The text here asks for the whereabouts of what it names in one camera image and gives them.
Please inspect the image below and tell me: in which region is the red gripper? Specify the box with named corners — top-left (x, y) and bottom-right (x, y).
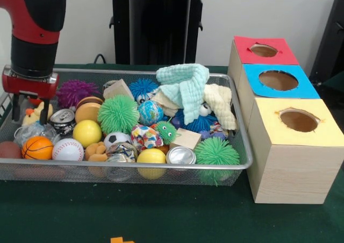
top-left (2, 66), bottom-right (59, 125)

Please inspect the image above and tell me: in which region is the clear plastic packet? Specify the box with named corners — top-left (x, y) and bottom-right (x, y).
top-left (15, 120), bottom-right (60, 147)

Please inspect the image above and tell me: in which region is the black can with silver top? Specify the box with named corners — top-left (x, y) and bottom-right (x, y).
top-left (50, 109), bottom-right (76, 137)

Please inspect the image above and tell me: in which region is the purple spiky toy with eyes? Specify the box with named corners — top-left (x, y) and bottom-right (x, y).
top-left (56, 80), bottom-right (101, 109)

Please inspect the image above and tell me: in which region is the green spiky ball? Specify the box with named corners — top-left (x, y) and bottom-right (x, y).
top-left (98, 95), bottom-right (140, 135)
top-left (192, 137), bottom-right (241, 185)

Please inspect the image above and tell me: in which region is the mint green cloth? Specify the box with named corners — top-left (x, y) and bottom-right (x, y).
top-left (156, 64), bottom-right (210, 125)

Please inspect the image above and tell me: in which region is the cream muslin cloth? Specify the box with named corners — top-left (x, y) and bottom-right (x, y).
top-left (149, 83), bottom-right (238, 131)

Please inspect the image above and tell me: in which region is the clear mesh bin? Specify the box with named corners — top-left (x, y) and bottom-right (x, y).
top-left (0, 68), bottom-right (255, 186)

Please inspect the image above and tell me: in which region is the wooden box with three holes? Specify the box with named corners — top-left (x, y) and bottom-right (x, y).
top-left (227, 36), bottom-right (344, 204)

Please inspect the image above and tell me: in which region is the small orange basketball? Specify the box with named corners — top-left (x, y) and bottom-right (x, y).
top-left (21, 136), bottom-right (54, 160)

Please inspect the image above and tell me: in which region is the white baseball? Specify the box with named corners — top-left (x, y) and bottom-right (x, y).
top-left (52, 139), bottom-right (85, 171)

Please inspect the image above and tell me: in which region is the yellow smiley ball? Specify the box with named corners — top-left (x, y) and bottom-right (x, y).
top-left (73, 120), bottom-right (103, 148)

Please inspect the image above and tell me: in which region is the dark green tablecloth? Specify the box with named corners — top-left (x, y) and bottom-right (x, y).
top-left (0, 63), bottom-right (344, 243)

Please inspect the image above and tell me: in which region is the black cable loop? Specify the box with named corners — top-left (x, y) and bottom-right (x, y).
top-left (94, 53), bottom-right (108, 65)

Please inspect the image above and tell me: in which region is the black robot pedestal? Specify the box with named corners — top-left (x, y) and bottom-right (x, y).
top-left (104, 0), bottom-right (216, 66)

